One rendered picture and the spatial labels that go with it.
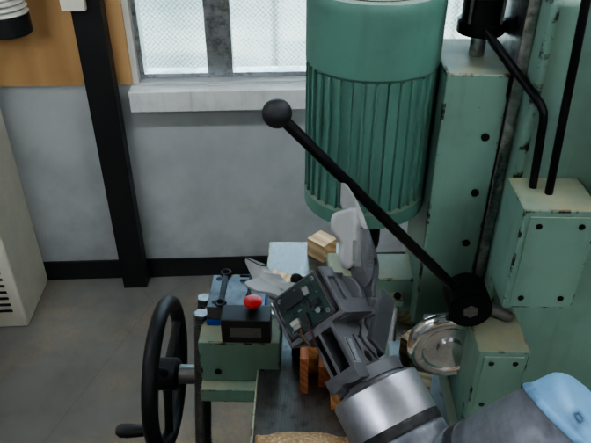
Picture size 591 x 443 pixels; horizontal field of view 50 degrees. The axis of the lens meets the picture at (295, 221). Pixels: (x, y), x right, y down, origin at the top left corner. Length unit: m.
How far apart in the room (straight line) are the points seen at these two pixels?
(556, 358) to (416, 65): 0.52
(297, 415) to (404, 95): 0.52
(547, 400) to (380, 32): 0.44
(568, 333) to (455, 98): 0.42
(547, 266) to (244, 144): 1.72
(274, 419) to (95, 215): 1.76
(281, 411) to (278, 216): 1.61
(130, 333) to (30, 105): 0.91
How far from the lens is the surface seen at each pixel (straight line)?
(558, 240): 0.83
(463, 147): 0.87
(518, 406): 0.56
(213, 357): 1.09
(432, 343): 0.98
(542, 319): 1.02
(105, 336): 2.56
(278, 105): 0.73
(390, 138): 0.83
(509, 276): 0.85
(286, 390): 1.07
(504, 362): 0.93
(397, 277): 1.02
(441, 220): 0.92
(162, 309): 1.15
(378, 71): 0.79
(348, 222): 0.67
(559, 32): 0.79
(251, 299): 1.04
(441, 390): 1.23
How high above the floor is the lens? 1.70
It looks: 34 degrees down
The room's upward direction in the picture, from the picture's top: straight up
